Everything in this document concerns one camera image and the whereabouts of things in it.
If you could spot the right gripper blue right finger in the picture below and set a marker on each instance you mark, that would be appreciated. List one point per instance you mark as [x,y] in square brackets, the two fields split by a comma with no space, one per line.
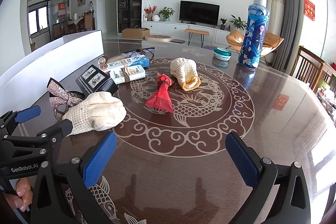
[258,174]

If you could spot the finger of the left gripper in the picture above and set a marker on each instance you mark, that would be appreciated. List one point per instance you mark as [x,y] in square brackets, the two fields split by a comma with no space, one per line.
[56,132]
[27,114]

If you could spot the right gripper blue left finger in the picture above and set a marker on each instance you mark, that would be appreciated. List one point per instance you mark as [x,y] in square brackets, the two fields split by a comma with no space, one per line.
[83,173]

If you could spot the cream knit glove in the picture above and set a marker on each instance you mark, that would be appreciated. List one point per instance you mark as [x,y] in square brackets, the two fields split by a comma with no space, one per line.
[185,71]
[100,111]

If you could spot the black printed box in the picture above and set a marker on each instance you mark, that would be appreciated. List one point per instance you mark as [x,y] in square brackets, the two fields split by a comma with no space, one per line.
[95,80]

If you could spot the small glass perfume bottle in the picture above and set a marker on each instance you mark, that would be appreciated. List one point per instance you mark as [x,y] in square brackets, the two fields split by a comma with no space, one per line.
[102,63]

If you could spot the white sunscreen bottle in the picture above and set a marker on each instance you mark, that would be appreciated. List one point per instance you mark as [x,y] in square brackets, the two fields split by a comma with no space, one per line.
[128,74]

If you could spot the chopsticks bundle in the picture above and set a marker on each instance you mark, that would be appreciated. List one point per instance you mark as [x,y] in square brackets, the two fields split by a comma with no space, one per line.
[125,56]

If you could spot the red snack packet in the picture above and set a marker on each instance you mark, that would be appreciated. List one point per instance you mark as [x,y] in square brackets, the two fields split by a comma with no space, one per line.
[161,99]

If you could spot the blue white medicine box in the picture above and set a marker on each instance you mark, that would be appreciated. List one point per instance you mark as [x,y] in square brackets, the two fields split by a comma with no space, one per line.
[126,62]

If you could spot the black frame eyeglasses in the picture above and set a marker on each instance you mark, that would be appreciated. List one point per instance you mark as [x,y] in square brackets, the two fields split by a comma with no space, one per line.
[148,52]

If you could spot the person left hand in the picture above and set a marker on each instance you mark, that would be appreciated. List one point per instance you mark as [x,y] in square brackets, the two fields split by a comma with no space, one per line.
[23,197]

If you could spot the large white cardboard box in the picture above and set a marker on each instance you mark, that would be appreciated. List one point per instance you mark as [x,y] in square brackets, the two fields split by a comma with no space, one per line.
[25,82]

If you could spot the dining table with chairs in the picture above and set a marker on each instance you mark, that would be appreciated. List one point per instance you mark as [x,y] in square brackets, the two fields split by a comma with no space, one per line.
[84,23]

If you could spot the wooden dining chair right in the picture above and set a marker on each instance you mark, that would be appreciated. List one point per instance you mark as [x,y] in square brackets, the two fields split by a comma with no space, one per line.
[312,70]

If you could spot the blue patterned tall bottle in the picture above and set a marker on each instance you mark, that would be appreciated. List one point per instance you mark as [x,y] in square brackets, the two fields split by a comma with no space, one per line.
[257,22]

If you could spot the brown cardboard box on floor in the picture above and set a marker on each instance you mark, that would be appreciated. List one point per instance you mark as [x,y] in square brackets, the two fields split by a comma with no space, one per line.
[135,33]

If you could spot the teal round tin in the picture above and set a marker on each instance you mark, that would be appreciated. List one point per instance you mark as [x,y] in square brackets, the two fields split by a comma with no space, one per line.
[222,54]

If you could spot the round floor cushion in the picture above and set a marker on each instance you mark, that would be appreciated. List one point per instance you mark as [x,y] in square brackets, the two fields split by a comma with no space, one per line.
[158,38]

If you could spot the white tv cabinet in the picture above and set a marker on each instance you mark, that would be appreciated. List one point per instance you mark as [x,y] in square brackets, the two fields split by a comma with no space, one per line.
[216,37]

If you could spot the leafy plant by tv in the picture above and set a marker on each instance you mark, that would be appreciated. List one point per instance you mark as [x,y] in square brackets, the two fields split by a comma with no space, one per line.
[238,23]

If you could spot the red flower vase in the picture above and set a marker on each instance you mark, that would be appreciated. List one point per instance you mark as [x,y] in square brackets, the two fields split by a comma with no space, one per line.
[149,12]

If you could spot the green potted plant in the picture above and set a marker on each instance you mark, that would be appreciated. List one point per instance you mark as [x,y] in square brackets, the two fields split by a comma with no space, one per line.
[166,13]

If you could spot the black flat television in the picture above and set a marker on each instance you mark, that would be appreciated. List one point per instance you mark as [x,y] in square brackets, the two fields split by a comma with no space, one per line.
[199,12]

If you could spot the grey curtain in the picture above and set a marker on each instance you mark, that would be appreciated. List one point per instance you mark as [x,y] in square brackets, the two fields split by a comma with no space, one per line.
[285,53]

